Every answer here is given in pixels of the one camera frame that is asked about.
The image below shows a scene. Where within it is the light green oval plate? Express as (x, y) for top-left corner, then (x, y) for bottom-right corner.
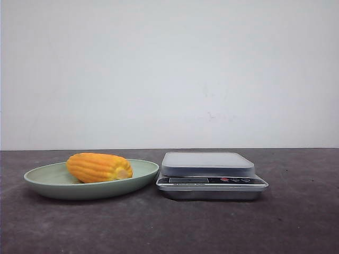
(23, 159), (159, 200)

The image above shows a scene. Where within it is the yellow corn cob piece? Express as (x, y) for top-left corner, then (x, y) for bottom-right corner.
(66, 152), (133, 183)

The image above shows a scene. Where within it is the silver digital kitchen scale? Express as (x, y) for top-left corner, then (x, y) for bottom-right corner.
(156, 152), (269, 200)

